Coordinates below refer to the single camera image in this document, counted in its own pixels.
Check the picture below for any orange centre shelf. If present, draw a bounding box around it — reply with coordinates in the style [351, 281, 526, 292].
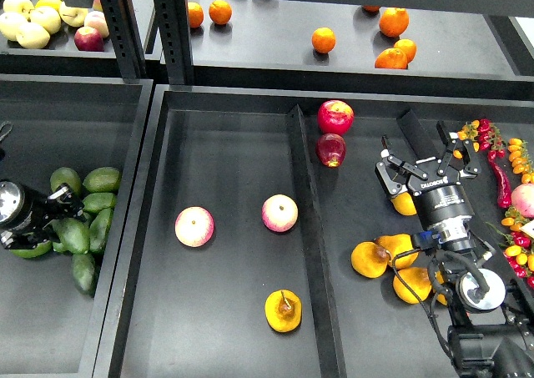
[311, 27, 336, 54]

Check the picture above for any red apple upper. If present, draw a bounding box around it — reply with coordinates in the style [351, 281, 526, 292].
[317, 99, 355, 136]

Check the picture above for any yellow pear left pile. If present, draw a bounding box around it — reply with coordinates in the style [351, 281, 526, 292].
[350, 241, 390, 279]

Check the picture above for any green avocado far left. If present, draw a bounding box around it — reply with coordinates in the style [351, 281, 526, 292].
[10, 241, 53, 259]

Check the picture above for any pink apple right edge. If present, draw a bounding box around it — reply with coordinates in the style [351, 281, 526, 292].
[511, 184, 534, 219]

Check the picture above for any orange shelf left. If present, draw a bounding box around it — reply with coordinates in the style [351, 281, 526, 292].
[209, 0, 233, 25]

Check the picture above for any pink apple centre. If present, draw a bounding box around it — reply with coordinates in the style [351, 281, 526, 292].
[261, 194, 298, 233]

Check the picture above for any orange cherry tomato vine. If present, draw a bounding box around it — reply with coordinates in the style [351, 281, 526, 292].
[507, 138, 533, 184]

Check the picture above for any yellow pear pile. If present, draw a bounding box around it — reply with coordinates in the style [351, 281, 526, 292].
[350, 241, 390, 279]
[393, 267, 432, 305]
[374, 234, 418, 270]

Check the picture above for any dark red apple lower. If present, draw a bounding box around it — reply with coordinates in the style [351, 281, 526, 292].
[315, 134, 346, 168]

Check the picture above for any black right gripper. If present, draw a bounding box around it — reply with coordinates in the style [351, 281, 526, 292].
[375, 121, 481, 230]

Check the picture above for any red chili pepper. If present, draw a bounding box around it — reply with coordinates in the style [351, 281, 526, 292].
[487, 150, 511, 209]

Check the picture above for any yellow pear top pile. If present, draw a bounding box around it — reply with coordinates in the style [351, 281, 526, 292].
[374, 234, 418, 270]

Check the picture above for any black left tray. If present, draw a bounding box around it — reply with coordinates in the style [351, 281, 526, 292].
[1, 75, 153, 377]

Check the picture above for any black centre tray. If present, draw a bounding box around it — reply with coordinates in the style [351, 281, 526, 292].
[92, 83, 534, 378]

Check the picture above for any black tray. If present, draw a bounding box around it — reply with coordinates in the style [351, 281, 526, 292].
[1, 75, 153, 377]
[92, 83, 534, 378]

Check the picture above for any green avocado top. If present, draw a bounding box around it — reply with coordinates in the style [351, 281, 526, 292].
[49, 167, 82, 197]

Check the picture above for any yellow pear with stem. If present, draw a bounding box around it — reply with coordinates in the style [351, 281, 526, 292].
[264, 290, 302, 333]

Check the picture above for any large orange shelf right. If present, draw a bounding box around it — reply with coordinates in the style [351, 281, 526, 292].
[379, 8, 410, 38]

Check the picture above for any yellow pear bottom pile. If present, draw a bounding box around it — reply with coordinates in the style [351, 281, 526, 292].
[393, 267, 432, 305]

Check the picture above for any pink apple left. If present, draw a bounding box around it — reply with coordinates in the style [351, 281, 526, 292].
[174, 206, 214, 248]

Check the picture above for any pink apple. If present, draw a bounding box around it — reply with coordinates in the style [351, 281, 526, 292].
[261, 194, 298, 233]
[174, 206, 214, 248]

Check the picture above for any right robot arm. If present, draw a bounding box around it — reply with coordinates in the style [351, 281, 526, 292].
[375, 122, 533, 377]

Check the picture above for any yellow pear lone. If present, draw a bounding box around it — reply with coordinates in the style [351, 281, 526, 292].
[390, 192, 417, 216]

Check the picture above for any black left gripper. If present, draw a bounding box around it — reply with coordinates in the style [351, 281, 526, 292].
[1, 185, 85, 249]

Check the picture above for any dark green avocado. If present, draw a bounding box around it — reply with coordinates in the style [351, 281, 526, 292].
[53, 218, 90, 255]

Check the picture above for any red apple on shelf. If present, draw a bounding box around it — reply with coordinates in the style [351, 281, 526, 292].
[74, 27, 104, 52]

